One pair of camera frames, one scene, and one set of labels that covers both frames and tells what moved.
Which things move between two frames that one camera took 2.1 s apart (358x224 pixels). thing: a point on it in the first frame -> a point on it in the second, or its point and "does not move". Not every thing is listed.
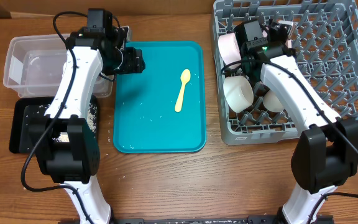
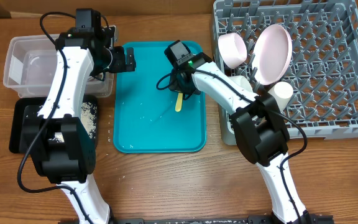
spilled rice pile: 91,119 does not move
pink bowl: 229,49 does not move
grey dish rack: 334,45 does not move
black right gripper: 293,51 -> 176,88
